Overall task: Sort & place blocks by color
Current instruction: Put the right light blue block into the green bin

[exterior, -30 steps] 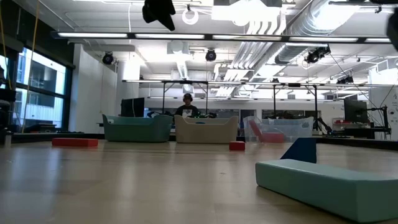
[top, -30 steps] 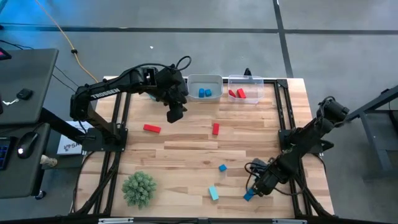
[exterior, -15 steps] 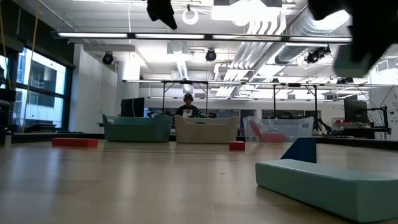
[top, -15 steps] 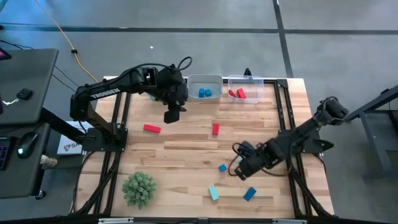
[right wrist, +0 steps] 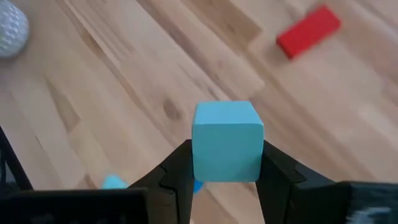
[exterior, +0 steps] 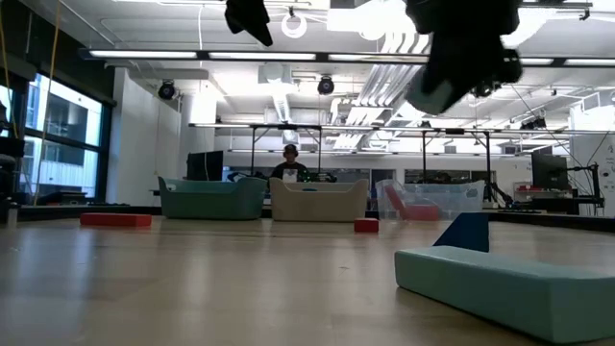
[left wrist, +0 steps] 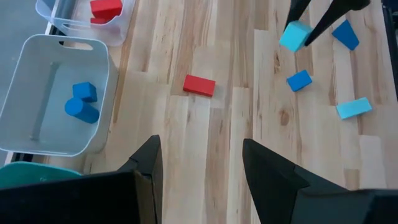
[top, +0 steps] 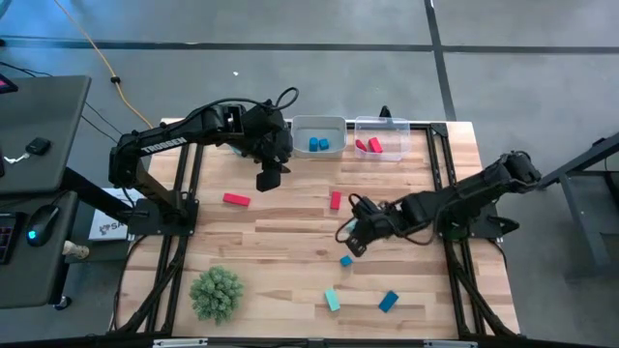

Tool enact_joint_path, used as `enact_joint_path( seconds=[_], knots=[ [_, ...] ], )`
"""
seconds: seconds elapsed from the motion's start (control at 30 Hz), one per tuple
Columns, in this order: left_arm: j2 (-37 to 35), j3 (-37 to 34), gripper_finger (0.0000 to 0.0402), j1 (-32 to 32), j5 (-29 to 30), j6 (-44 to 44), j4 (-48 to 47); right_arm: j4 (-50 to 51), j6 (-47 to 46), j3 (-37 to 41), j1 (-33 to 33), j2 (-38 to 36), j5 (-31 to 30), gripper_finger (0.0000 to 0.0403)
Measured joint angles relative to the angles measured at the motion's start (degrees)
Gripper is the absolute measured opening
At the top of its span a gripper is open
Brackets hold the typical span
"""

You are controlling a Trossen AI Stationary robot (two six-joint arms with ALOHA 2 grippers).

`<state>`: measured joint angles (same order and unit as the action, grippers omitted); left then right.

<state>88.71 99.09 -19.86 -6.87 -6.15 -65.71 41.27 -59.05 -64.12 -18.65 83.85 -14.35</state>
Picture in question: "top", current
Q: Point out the black side table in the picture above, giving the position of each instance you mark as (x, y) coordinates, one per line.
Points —
(579, 220)

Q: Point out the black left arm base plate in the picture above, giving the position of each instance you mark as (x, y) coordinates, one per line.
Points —
(145, 224)

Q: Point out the black clamp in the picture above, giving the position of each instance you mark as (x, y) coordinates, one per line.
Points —
(385, 112)

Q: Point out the black aluminium rig frame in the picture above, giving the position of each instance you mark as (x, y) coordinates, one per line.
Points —
(271, 344)

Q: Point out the light teal long block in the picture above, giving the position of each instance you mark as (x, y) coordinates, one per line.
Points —
(332, 300)

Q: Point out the black device with red light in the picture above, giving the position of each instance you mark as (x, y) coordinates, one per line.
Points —
(7, 84)

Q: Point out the blue cube block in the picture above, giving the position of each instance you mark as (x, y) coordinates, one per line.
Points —
(324, 144)

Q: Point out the silver frame bracket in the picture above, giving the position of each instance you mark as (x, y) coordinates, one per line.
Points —
(450, 344)
(181, 342)

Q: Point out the red long block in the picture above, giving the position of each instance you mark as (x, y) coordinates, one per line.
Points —
(236, 199)
(361, 145)

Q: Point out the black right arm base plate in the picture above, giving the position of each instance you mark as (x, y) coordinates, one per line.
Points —
(483, 227)

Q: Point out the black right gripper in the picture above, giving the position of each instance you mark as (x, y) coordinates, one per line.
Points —
(389, 220)

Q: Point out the black desk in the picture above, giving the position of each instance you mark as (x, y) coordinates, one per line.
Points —
(43, 111)

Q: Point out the green artificial plant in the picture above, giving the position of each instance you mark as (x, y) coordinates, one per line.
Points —
(216, 295)

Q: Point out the beige rounded object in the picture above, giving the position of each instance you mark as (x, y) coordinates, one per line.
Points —
(76, 250)

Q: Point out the black desk caster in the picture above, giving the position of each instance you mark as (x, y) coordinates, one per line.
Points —
(63, 303)

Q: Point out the pale plastic bin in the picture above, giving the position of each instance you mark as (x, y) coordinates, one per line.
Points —
(333, 126)

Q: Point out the red rectangular block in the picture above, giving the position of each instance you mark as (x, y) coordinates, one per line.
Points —
(335, 200)
(375, 145)

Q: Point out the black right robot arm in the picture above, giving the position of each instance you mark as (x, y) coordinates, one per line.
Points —
(464, 193)

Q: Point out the blue long block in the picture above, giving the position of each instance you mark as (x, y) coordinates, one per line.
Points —
(389, 301)

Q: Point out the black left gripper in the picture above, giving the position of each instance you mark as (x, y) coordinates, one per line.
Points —
(266, 135)

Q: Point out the small black device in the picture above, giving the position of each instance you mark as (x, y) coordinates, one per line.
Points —
(38, 146)

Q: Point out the clear plastic bin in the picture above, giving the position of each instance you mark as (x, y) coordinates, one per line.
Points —
(396, 133)

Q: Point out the black keyboard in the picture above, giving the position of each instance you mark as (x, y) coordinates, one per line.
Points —
(7, 239)

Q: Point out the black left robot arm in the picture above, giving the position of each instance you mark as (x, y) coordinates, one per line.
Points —
(159, 145)

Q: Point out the white printed sign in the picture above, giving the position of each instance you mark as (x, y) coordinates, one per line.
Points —
(109, 227)

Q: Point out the black computer mouse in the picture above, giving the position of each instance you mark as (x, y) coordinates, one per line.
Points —
(42, 224)

